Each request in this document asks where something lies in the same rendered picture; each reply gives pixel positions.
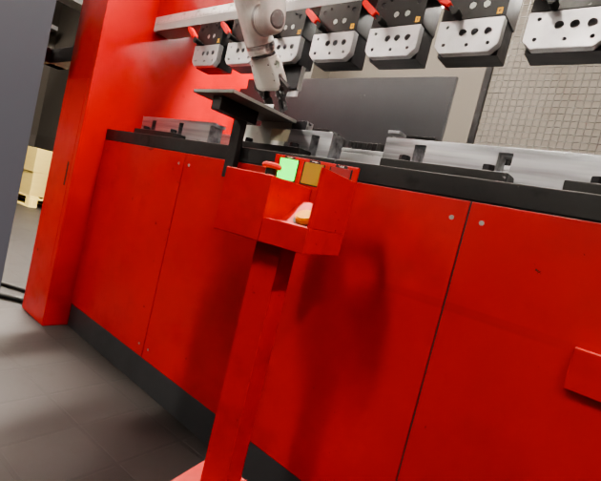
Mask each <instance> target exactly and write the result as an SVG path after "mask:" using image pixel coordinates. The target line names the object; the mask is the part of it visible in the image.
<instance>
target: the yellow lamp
mask: <svg viewBox="0 0 601 481"><path fill-rule="evenodd" d="M321 167H324V165H320V164H315V163H310V162H305V164H304V168H303V172H302V177H301V181H300V183H305V184H309V185H314V186H317V185H318V181H319V177H320V173H321Z"/></svg>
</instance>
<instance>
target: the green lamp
mask: <svg viewBox="0 0 601 481"><path fill-rule="evenodd" d="M298 163H299V161H298V160H294V159H289V158H283V157H281V158H280V166H281V170H280V171H278V173H277V177H278V178H282V179H286V180H291V181H294V178H295V174H296V171H297V167H298Z"/></svg>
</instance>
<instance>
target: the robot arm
mask: <svg viewBox="0 0 601 481"><path fill-rule="evenodd" d="M234 3H235V7H236V10H237V14H238V20H239V23H240V27H241V30H242V34H243V38H244V41H245V45H246V49H247V51H248V55H249V56H251V67H252V73H253V77H254V81H255V85H254V89H255V90H256V91H257V92H258V94H259V95H260V96H261V99H262V100H263V102H264V104H273V101H272V97H271V96H270V94H269V91H275V93H276V95H277V97H278V99H279V100H278V104H279V108H280V112H281V113H283V112H285V111H287V110H288V107H287V103H286V99H285V98H286V95H287V93H288V91H289V89H290V85H289V84H288V83H287V79H286V75H285V72H284V69H283V67H282V64H281V61H280V57H279V55H278V54H277V53H276V52H275V51H274V50H275V49H276V45H275V41H274V37H273V35H276V34H278V33H280V32H281V31H282V30H283V27H284V24H285V17H286V0H234ZM279 91H280V92H279Z"/></svg>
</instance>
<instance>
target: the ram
mask: <svg viewBox="0 0 601 481"><path fill-rule="evenodd" d="M352 1H359V0H297V1H291V2H286V11H290V10H301V9H310V10H311V11H312V12H314V13H315V14H316V15H317V16H319V15H320V11H321V6H327V5H334V4H340V3H346V2H352ZM367 1H368V2H369V3H370V4H371V5H372V6H373V7H374V8H375V9H376V8H377V4H378V0H367ZM230 3H234V0H160V2H159V7H158V11H157V16H156V17H159V16H164V15H170V14H175V13H180V12H185V11H190V10H199V9H205V8H210V7H214V6H220V5H225V4H230ZM235 19H238V14H237V11H236V10H235V11H230V12H225V13H219V14H213V15H207V16H201V17H196V18H190V19H184V20H178V21H174V22H168V23H162V24H156V25H155V28H154V32H156V33H157V34H159V35H161V36H163V37H165V38H167V39H169V40H170V39H178V38H186V37H192V36H191V34H190V33H189V31H188V27H192V28H194V29H195V31H196V33H197V36H198V34H199V30H200V25H201V24H207V23H214V22H219V21H227V22H228V23H230V24H231V25H234V21H235Z"/></svg>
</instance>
